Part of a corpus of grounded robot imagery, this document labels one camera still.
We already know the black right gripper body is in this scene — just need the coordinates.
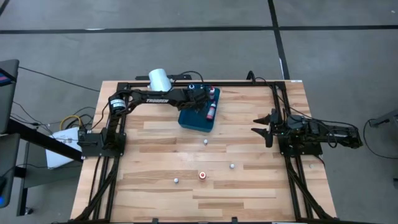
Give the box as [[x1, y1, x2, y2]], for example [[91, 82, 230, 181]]
[[269, 108, 289, 138]]

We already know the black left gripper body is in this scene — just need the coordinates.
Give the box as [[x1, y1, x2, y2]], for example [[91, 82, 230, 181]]
[[183, 85, 211, 113]]

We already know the blue plastic bin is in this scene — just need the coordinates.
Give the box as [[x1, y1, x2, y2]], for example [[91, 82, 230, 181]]
[[177, 85, 221, 133]]

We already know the green food colouring bottle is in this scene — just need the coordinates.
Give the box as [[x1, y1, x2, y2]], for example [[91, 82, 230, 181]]
[[206, 100, 218, 122]]

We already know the black power strip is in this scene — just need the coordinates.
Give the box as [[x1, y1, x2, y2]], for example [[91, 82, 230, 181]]
[[136, 73, 193, 81]]

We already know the white spot lamp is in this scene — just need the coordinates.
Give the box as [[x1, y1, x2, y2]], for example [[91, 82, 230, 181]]
[[148, 68, 173, 93]]

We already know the grey floor device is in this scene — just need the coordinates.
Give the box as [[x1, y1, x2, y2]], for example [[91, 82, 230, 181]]
[[369, 108, 398, 128]]

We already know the white paper sheet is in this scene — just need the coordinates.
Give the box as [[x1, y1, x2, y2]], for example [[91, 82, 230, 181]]
[[45, 126, 84, 169]]

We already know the black desk beam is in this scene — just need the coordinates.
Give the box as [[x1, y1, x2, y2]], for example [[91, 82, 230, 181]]
[[6, 118, 83, 162]]

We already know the dark grey monitor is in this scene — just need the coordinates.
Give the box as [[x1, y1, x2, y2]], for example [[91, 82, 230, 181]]
[[0, 58, 20, 134]]

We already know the dark grey desk panel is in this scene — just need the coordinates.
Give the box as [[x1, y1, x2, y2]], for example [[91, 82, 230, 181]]
[[0, 133, 21, 209]]

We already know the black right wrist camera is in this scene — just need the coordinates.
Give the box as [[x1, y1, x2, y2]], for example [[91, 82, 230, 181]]
[[287, 114, 307, 130]]

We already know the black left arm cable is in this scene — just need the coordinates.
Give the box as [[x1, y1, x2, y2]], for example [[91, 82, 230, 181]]
[[172, 70, 205, 86]]

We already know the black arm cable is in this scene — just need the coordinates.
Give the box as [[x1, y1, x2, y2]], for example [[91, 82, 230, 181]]
[[172, 70, 205, 86], [247, 70, 295, 118]]

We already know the black aluminium table frame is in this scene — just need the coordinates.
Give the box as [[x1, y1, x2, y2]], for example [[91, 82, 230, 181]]
[[73, 80, 335, 224]]

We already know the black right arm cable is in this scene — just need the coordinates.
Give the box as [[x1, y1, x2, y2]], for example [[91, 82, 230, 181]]
[[247, 70, 295, 118]]

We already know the black floor cable loop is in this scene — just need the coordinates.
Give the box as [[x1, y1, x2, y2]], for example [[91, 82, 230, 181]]
[[363, 118, 398, 160]]

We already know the yellow coiled cable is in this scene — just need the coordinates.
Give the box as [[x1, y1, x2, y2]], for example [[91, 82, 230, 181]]
[[59, 114, 82, 129]]

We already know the long black floor cable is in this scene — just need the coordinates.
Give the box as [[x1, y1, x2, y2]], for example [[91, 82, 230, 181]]
[[18, 66, 101, 93]]

